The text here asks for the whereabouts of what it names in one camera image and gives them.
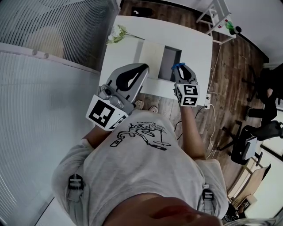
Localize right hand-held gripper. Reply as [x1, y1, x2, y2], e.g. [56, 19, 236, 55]
[173, 64, 201, 108]

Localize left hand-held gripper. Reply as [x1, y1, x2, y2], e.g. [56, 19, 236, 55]
[85, 63, 151, 132]

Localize beige and grey box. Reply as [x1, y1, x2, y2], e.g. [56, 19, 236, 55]
[133, 40, 183, 82]

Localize person's left forearm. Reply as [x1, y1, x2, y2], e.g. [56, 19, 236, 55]
[85, 126, 112, 149]

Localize person's right forearm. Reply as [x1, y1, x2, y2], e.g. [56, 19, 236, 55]
[180, 105, 207, 160]

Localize white table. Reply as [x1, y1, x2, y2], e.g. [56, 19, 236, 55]
[98, 15, 214, 107]

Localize white flower bouquet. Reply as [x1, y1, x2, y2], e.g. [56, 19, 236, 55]
[107, 24, 145, 45]

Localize white side shelf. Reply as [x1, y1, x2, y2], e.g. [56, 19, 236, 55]
[196, 0, 237, 45]

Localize green bottle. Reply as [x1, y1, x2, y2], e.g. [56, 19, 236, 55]
[225, 20, 235, 34]

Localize black floor mat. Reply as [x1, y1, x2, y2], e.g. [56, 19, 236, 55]
[131, 6, 153, 18]

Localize black and grey office chair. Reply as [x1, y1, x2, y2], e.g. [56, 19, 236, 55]
[222, 120, 283, 166]

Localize grey printed t-shirt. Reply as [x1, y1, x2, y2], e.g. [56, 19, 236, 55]
[51, 109, 230, 226]

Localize white slatted window blinds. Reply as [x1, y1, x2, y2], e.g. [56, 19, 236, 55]
[0, 0, 122, 226]

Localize wooden board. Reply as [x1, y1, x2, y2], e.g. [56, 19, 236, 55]
[227, 163, 272, 200]

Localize black cable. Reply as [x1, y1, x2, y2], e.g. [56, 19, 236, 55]
[194, 107, 209, 121]
[174, 119, 184, 142]

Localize long white cable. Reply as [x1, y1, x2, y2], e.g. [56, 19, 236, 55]
[207, 46, 222, 160]

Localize grey harness strap black buckle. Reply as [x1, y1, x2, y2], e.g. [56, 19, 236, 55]
[201, 188, 217, 215]
[67, 173, 86, 202]

